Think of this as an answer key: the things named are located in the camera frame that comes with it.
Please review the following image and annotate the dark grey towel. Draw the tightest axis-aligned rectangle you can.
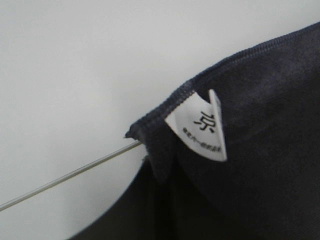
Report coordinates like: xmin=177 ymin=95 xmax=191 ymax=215
xmin=74 ymin=23 xmax=320 ymax=240

